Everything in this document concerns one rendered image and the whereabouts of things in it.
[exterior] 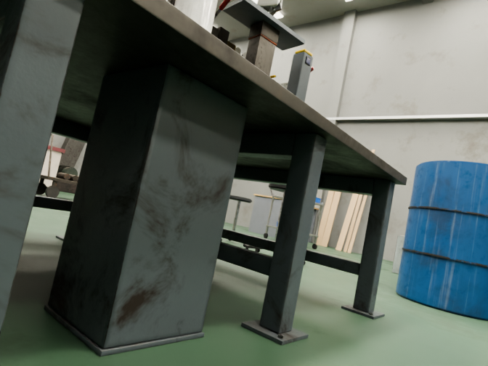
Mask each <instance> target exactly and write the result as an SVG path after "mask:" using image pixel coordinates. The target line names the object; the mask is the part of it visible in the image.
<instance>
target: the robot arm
mask: <svg viewBox="0 0 488 366"><path fill-rule="evenodd" d="M217 2H218V0H176V1H175V5H174V6H175V7H176V8H177V9H179V10H180V11H181V12H183V13H184V14H186V15H187V16H188V17H190V18H191V19H192V20H194V21H195V22H196V23H197V24H199V25H201V26H202V27H203V28H205V29H206V30H207V31H208V32H210V33H211V31H212V27H213V23H214V17H215V13H216V6H217ZM257 4H258V5H259V6H260V7H262V8H263V9H265V10H266V11H267V12H268V13H270V14H271V15H272V16H274V14H276V13H277V12H279V11H281V10H282V0H258V2H257Z"/></svg>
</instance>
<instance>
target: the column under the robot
mask: <svg viewBox="0 0 488 366"><path fill-rule="evenodd" d="M247 112H248V108H246V107H244V106H243V105H241V104H239V103H238V102H236V101H234V100H233V99H230V98H229V97H227V96H225V95H223V94H222V93H220V92H218V91H217V90H215V89H213V88H211V87H210V86H208V85H206V84H204V83H203V82H201V81H199V80H197V79H196V78H193V77H192V76H190V75H188V74H187V73H185V72H183V71H182V70H180V69H178V68H176V67H174V66H173V65H171V64H169V63H166V64H162V65H155V66H151V67H147V68H140V69H136V70H129V71H125V72H121V73H114V74H110V75H106V76H104V77H103V79H102V85H101V88H100V91H99V97H98V100H97V106H96V109H95V112H94V117H93V121H92V124H91V130H90V133H89V138H88V142H87V145H86V150H85V153H84V159H83V163H82V166H81V171H80V174H79V178H78V183H77V186H76V192H75V195H74V199H73V204H72V207H71V210H70V215H69V219H68V225H67V228H66V231H65V236H64V240H63V243H62V248H61V252H60V257H59V261H58V264H57V269H56V272H55V276H54V282H53V285H52V290H51V293H50V297H49V302H48V305H45V306H44V310H45V311H46V312H48V313H49V314H50V315H52V316H53V318H55V319H56V320H57V321H58V322H60V323H61V324H62V325H63V326H65V327H66V328H67V329H68V330H69V331H70V332H71V333H72V334H74V335H75V336H76V337H77V338H79V339H80V340H81V341H83V342H84V343H85V344H86V345H87V346H88V347H89V348H90V349H92V350H93V351H94V352H95V353H97V354H98V355H99V356H100V357H103V356H107V355H111V354H118V353H122V352H127V351H133V350H137V349H145V348H149V347H153V346H160V345H164V344H168V343H176V342H180V341H186V340H191V339H195V338H202V337H203V336H204V333H203V332H202V330H203V323H204V320H205V316H206V309H207V306H208V299H209V296H210V292H211V285H212V281H213V277H214V271H215V267H216V260H217V256H218V252H219V246H220V242H221V236H222V232H223V228H224V222H225V218H226V214H227V207H228V204H229V197H230V193H231V189H232V183H233V179H234V175H235V169H236V165H237V159H238V155H239V151H240V144H241V140H242V136H243V130H244V126H245V120H246V116H247Z"/></svg>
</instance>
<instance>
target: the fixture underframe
mask: <svg viewBox="0 0 488 366"><path fill-rule="evenodd" d="M84 2H85V0H0V335H1V329H2V326H3V323H4V318H5V314H6V311H7V307H8V303H9V298H10V295H11V292H12V286H13V283H14V280H15V275H16V271H17V266H18V263H19V260H20V255H21V252H22V249H23V243H24V240H25V235H26V232H27V228H28V223H29V220H30V217H31V211H32V208H33V207H38V208H48V209H54V210H60V211H70V210H71V207H72V204H73V201H72V200H63V199H58V198H50V197H44V196H40V195H36V192H37V189H38V183H39V180H40V177H41V172H42V168H43V165H44V160H45V157H46V152H47V149H48V146H49V140H50V137H51V134H56V135H60V136H62V137H67V138H70V139H74V140H77V141H79V142H84V143H87V142H88V138H89V133H90V130H91V129H89V128H86V127H83V126H79V125H77V124H74V123H71V122H68V121H64V120H62V119H59V118H55V117H56V114H57V108H58V105H59V103H60V97H61V94H62V89H63V86H64V82H65V77H66V74H67V71H68V66H69V62H70V57H71V54H72V51H73V46H74V43H75V39H76V34H77V31H78V26H79V23H80V19H81V14H82V11H83V8H84ZM326 142H327V140H326V139H325V138H323V137H321V136H320V135H319V134H316V133H297V134H296V133H243V136H242V140H241V144H240V151H239V155H238V156H240V157H251V158H273V159H284V160H291V162H290V169H289V171H281V170H273V169H265V168H249V167H241V166H236V169H235V175H234V179H240V180H246V181H252V182H263V183H270V184H281V185H286V188H285V196H284V200H283V204H282V210H281V214H280V222H279V226H278V230H277V237H276V241H273V240H268V239H264V238H261V237H256V236H253V235H247V234H244V233H241V232H236V231H232V230H229V229H224V228H223V232H222V236H221V237H222V238H225V239H228V240H233V241H235V242H239V243H243V244H246V245H251V246H254V247H257V248H262V249H264V250H268V251H272V252H273V256H269V255H266V254H263V253H259V252H256V251H252V250H248V249H246V248H241V247H238V246H236V245H231V244H228V243H223V242H220V246H219V252H218V256H217V259H220V260H222V261H226V262H229V263H231V264H235V265H238V266H240V267H244V268H246V269H249V270H252V271H255V272H258V273H261V274H263V275H267V276H269V278H268V283H267V289H266V293H265V297H264V305H263V309H262V313H261V319H260V320H254V321H249V322H242V324H241V326H242V327H244V328H247V329H249V330H251V331H253V332H255V333H257V334H259V335H260V336H263V337H265V338H268V339H269V340H271V341H274V342H275V343H278V344H280V345H284V344H287V343H292V342H294V341H300V340H302V339H305V338H308V336H309V334H306V333H304V332H301V331H300V330H297V329H295V328H292V327H293V319H294V315H295V310H296V304H297V299H298V292H299V288H300V284H301V276H302V272H303V268H304V261H309V262H312V263H315V264H319V265H323V266H326V267H330V268H334V269H338V270H341V271H344V272H348V273H352V274H355V275H358V280H357V288H356V292H355V297H354V304H349V305H345V306H341V308H342V309H345V310H348V311H350V312H353V313H356V314H360V315H362V316H364V317H368V318H370V319H373V320H374V319H377V318H379V317H384V316H385V314H384V313H381V312H377V311H375V310H374V308H375V300H376V296H377V291H378V283H379V278H380V273H381V265H382V260H383V252H384V248H385V243H386V235H387V230H388V225H389V217H390V213H391V204H392V200H393V195H394V187H395V183H394V182H392V181H391V180H385V179H370V178H362V177H353V176H337V175H329V174H321V170H322V162H323V158H324V154H325V147H326ZM317 190H329V191H335V192H347V193H353V194H359V195H370V196H372V199H371V204H370V212H369V216H368V220H367V229H366V233H365V241H364V245H363V250H362V258H361V263H360V262H357V261H352V260H348V259H343V258H340V257H337V256H331V255H328V254H325V253H320V252H316V251H311V250H308V249H307V245H308V240H309V233H310V229H311V225H312V217H313V213H314V206H315V201H316V197H317Z"/></svg>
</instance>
